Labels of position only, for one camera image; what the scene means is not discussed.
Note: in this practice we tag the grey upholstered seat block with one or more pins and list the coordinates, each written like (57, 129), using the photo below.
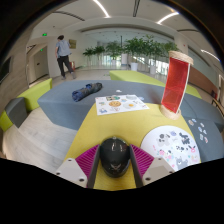
(63, 106)
(203, 106)
(213, 146)

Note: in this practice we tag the black wall screen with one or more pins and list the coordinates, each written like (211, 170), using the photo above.
(4, 70)

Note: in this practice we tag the black computer mouse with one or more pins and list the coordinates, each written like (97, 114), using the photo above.
(115, 156)

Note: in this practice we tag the wooden chair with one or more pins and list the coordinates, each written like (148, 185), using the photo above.
(219, 106)

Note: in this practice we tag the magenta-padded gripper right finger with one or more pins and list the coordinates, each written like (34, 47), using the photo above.
(158, 170)

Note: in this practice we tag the dark blue folded umbrella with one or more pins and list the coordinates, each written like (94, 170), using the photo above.
(86, 91)

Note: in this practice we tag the group of small loose stickers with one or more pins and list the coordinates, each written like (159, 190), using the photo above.
(200, 130)

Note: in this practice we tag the green exit sign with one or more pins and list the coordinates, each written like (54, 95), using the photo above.
(44, 34)

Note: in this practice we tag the red fire extinguisher box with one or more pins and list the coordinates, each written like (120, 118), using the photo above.
(72, 66)

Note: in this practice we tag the lime green seat block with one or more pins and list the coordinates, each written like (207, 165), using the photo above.
(133, 77)
(4, 121)
(35, 95)
(194, 91)

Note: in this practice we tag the ceiling strip lights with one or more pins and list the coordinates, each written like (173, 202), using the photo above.
(101, 8)

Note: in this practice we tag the brown wooden counter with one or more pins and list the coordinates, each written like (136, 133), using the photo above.
(203, 80)

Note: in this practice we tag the person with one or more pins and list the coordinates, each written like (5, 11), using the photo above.
(63, 50)

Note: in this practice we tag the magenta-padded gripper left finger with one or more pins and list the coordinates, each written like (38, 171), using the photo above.
(71, 170)

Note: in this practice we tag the row of potted green plants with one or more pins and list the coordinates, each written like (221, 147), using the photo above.
(136, 50)

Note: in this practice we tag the golden wall plaque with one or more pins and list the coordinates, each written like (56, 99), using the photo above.
(72, 44)

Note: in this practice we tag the dark grey cube stool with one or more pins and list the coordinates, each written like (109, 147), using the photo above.
(16, 111)

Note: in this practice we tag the white sticker sheet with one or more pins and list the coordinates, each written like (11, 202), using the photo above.
(120, 104)

